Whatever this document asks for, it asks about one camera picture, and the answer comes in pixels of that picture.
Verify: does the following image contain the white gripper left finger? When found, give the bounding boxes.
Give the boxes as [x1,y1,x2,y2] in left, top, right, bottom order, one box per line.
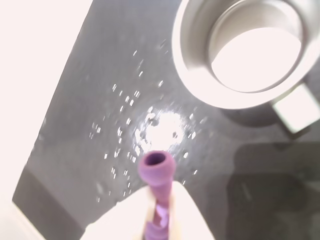
[84,186,152,240]

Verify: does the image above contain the purple ribbed foam pen grip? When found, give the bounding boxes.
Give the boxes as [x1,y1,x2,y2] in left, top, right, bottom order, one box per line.
[138,152,176,240]

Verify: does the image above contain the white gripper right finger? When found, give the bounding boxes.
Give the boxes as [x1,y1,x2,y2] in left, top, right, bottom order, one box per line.
[165,180,216,240]

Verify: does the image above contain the white ceramic cup with handle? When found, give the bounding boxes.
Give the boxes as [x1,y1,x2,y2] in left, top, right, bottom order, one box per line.
[171,0,318,134]

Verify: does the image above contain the dark grey glossy mat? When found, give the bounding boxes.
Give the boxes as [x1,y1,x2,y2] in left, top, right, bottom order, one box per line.
[11,0,320,240]

